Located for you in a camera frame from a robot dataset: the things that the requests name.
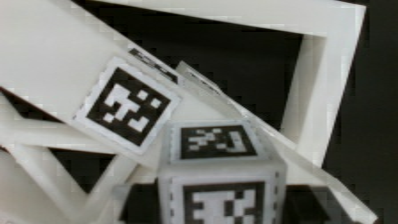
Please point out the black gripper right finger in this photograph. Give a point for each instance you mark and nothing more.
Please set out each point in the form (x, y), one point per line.
(311, 206)

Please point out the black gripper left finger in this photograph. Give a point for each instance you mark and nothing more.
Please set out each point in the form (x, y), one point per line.
(132, 207)

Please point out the white cube nut with marker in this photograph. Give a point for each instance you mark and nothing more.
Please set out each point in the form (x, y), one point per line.
(221, 175)

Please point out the white chair backrest frame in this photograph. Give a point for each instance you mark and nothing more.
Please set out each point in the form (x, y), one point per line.
(88, 76)

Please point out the white U-shaped fence frame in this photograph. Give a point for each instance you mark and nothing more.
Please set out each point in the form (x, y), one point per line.
(327, 21)

